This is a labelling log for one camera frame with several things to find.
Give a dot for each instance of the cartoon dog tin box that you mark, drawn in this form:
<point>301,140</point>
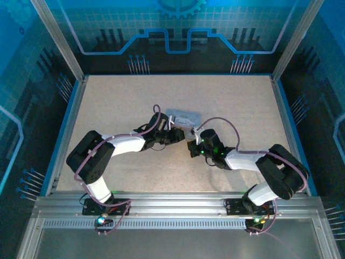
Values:
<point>186,118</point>

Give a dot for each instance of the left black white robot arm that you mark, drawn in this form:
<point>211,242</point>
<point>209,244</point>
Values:
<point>91,159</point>

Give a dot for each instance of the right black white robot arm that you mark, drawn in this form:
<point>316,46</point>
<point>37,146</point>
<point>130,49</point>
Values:
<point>277,172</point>

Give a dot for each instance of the right LED circuit board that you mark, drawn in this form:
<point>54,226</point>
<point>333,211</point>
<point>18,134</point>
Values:
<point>256,221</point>

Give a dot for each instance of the led circuit board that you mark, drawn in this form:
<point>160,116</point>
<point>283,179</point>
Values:
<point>103,221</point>
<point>256,221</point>

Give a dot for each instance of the left LED circuit board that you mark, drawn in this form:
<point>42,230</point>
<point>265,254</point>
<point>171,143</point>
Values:
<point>103,221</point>

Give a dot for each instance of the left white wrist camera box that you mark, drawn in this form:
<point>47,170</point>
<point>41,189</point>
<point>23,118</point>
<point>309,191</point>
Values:
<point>171,121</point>

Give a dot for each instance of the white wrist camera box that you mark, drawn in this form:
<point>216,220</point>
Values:
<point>171,121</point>
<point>196,132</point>

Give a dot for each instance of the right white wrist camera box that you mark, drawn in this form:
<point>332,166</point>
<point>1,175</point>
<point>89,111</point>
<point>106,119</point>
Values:
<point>196,132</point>

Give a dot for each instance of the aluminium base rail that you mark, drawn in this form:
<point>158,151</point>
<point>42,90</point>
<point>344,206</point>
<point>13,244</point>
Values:
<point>175,203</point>

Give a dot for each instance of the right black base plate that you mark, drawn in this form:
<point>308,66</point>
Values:
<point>234,206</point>

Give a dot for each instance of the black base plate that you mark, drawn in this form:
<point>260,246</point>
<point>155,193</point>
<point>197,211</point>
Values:
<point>234,206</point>
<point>91,207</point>

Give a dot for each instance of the aluminium side rail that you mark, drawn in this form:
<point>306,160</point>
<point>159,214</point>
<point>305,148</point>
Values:
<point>284,116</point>
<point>71,121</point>

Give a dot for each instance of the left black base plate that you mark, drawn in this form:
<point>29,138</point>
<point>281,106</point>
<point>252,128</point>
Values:
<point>91,207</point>

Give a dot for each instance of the aluminium corner post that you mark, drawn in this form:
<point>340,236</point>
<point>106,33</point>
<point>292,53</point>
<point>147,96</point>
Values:
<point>296,40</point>
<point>58,40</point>

